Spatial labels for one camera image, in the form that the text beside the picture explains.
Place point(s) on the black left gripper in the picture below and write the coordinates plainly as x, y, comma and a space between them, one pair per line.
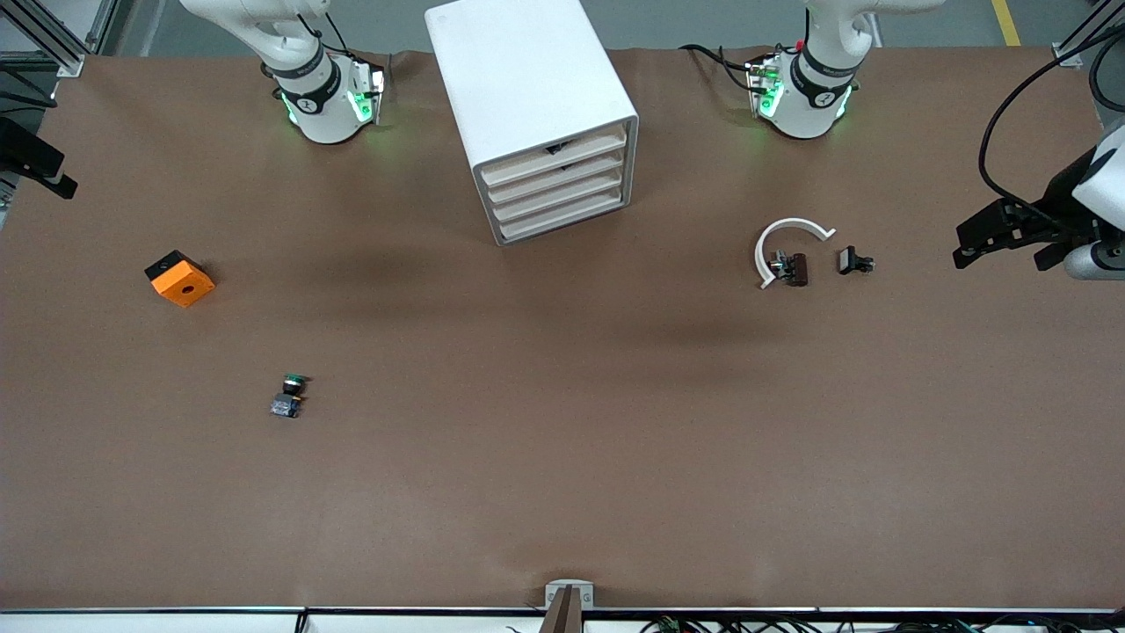
1057, 204

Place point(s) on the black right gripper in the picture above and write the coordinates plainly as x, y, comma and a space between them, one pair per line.
26, 151

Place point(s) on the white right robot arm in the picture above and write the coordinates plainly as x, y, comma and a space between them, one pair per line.
321, 97

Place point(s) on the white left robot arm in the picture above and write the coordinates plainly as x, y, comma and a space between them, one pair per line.
813, 101

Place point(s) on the white drawer cabinet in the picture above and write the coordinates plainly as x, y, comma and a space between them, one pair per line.
518, 79

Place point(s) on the orange and black box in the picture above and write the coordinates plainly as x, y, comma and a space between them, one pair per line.
183, 283

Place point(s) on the small black clip part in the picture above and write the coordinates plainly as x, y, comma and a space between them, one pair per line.
851, 260

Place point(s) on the small brown black component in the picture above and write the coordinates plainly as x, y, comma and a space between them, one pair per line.
794, 269

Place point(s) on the brown table cover sheet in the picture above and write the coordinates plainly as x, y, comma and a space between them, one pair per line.
562, 396

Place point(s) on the aluminium frame profile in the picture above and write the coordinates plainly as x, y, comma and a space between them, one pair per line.
57, 40
1083, 40

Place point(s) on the white table edge rail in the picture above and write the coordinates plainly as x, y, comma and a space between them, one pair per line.
176, 622

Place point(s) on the silver mounting bracket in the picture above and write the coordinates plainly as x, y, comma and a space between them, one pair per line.
554, 593

